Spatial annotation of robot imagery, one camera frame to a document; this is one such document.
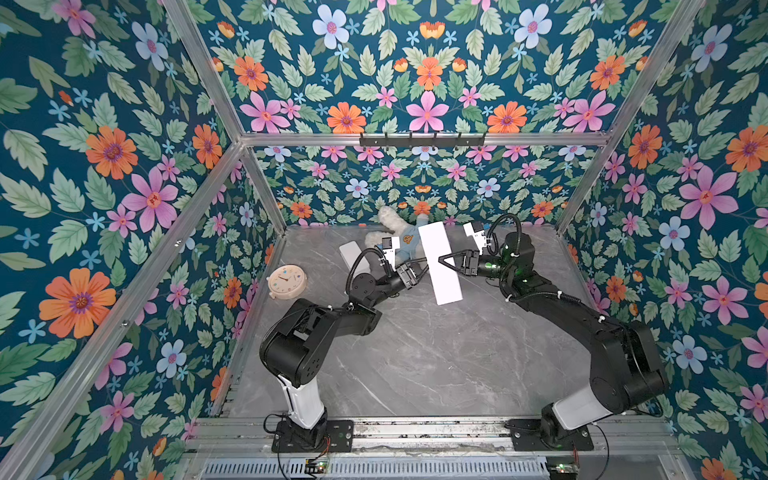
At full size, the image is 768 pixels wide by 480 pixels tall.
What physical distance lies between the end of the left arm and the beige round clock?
0.41 metres

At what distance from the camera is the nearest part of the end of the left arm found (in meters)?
0.73

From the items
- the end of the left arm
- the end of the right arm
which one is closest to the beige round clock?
the end of the left arm

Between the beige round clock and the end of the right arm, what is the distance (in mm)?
587

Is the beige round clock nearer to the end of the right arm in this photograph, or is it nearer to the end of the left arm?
the end of the left arm

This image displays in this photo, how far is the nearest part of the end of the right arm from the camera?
0.71 meters

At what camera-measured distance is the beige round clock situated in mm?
1004
